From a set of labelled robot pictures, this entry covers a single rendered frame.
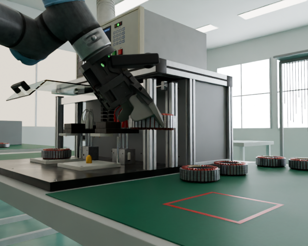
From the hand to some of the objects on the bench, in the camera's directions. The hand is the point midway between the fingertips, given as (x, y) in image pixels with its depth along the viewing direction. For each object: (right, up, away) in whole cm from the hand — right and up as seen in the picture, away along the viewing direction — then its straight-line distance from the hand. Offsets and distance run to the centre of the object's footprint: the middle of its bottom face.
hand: (153, 123), depth 67 cm
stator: (+13, -16, +13) cm, 24 cm away
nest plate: (-38, -15, +45) cm, 61 cm away
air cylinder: (-28, -15, +55) cm, 63 cm away
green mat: (-58, -19, +98) cm, 116 cm away
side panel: (+21, -17, +40) cm, 49 cm away
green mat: (+31, -16, +5) cm, 36 cm away
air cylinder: (-11, -15, +37) cm, 42 cm away
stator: (+25, -16, +25) cm, 39 cm away
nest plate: (-22, -14, +27) cm, 38 cm away
